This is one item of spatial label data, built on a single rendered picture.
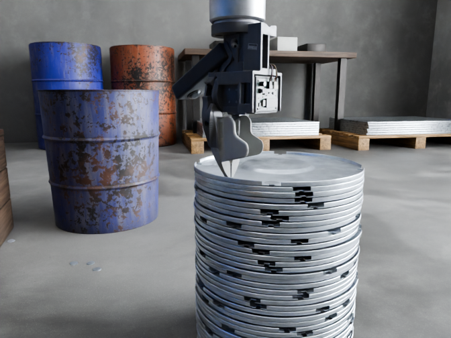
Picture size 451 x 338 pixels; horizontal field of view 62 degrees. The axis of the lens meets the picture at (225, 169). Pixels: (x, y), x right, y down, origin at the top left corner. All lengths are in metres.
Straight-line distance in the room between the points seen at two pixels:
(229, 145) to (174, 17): 3.64
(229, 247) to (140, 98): 0.83
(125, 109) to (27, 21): 3.02
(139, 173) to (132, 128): 0.16
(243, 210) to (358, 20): 4.29
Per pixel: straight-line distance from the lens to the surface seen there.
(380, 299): 0.99
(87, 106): 1.27
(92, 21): 4.13
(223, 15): 0.52
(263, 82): 0.50
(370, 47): 4.80
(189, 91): 0.57
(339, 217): 0.58
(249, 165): 0.64
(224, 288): 0.62
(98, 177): 1.31
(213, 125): 0.52
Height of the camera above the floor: 0.46
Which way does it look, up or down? 11 degrees down
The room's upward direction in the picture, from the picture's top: straight up
